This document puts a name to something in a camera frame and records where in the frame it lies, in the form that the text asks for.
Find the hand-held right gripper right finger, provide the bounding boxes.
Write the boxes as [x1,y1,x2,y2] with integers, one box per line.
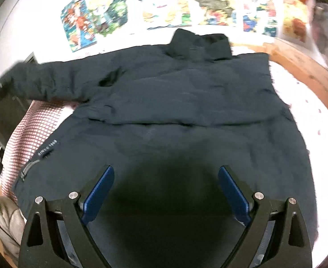
[218,165,313,268]

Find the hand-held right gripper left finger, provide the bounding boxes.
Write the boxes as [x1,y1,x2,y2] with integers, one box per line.
[18,165,116,268]

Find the dark navy jacket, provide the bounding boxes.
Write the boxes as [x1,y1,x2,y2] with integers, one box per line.
[0,29,321,268]

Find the red checked pillow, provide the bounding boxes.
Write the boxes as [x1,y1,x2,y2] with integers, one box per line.
[0,99,69,205]

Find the person's beige trousers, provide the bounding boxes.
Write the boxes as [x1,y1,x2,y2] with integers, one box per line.
[0,197,27,266]

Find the pink printed bed sheet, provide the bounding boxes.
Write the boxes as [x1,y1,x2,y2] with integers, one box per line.
[52,43,328,266]

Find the blue and orange cartoon poster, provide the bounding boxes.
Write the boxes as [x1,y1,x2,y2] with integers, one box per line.
[60,0,98,52]

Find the blond character green poster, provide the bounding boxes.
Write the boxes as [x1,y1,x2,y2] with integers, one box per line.
[83,0,129,37]

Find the narrow multicoloured striped poster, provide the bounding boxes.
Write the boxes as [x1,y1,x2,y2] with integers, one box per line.
[242,0,279,37]

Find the yellow and red narrow poster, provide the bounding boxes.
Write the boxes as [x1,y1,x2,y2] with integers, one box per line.
[281,0,311,44]

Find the orange stuffed toy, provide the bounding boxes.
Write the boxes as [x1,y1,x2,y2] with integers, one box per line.
[306,0,328,73]

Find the yellow poster with green creature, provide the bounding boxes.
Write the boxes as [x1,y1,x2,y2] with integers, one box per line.
[181,0,238,27]

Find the wooden bed frame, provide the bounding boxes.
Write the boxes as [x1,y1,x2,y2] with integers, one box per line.
[231,38,328,134]

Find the white cartoon wall poster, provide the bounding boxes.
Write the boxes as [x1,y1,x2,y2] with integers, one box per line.
[135,0,183,30]

